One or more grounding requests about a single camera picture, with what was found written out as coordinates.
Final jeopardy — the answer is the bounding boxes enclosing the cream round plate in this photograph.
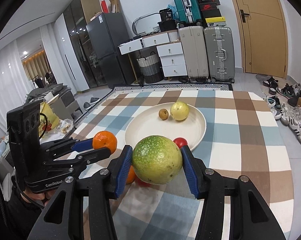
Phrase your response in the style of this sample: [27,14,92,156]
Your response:
[124,102,207,151]

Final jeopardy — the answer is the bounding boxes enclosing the woven laundry basket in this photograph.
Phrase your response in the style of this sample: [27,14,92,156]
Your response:
[137,51,164,84]

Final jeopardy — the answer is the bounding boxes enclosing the silver suitcase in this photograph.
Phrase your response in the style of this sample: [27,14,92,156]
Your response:
[204,26,235,83]

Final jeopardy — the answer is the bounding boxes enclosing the beige suitcase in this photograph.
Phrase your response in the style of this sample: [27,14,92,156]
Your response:
[179,26,209,79]

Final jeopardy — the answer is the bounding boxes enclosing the yellow round fruit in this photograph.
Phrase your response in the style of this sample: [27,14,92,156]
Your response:
[170,101,190,121]

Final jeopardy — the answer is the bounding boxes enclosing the green passion fruit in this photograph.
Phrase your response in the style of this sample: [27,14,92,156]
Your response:
[132,135,183,185]

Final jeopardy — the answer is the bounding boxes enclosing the black refrigerator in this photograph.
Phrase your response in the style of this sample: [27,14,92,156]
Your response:
[86,12,135,88]

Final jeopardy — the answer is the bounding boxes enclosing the yellow plastic bag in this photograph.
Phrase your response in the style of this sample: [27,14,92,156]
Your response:
[39,102,60,135]

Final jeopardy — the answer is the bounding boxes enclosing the yellow shoe box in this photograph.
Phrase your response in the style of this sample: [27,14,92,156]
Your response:
[205,16,227,27]

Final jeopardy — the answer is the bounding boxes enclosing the wooden door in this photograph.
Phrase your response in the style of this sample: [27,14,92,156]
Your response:
[232,0,288,78]

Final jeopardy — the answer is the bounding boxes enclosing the white drawer desk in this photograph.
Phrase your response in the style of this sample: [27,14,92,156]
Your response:
[118,30,188,77]

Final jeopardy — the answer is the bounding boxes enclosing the teal suitcase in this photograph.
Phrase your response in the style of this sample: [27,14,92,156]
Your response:
[174,0,203,26]

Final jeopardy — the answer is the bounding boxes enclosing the left hand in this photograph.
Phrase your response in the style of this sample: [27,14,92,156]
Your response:
[24,189,56,206]

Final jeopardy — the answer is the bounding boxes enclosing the stacked black shoe boxes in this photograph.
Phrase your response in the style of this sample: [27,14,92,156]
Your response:
[197,0,222,20]

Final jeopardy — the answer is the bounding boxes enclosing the red tomato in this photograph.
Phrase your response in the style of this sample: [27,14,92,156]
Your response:
[173,137,188,148]
[135,177,151,187]

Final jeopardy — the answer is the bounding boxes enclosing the orange tangerine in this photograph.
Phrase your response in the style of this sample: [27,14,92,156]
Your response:
[92,131,117,154]
[126,166,136,185]

